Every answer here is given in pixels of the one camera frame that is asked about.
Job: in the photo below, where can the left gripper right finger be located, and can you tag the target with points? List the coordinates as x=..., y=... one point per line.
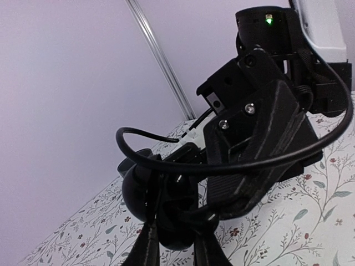
x=207, y=251

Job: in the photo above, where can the right aluminium frame post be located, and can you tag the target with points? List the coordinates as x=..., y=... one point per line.
x=161, y=59

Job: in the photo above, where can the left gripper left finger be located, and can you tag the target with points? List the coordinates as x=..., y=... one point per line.
x=146, y=250

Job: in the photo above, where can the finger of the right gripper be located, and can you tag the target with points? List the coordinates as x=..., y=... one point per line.
x=266, y=124

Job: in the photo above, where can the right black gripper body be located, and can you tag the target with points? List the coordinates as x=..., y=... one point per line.
x=261, y=31

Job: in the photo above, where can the black earbud charging case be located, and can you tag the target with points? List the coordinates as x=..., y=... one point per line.
x=172, y=200

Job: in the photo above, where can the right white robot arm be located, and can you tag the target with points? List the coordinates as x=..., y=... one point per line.
x=309, y=60

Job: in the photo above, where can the floral patterned table mat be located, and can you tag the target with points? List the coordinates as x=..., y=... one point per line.
x=307, y=220

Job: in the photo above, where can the dark grey mug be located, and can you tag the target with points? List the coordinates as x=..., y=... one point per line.
x=127, y=163

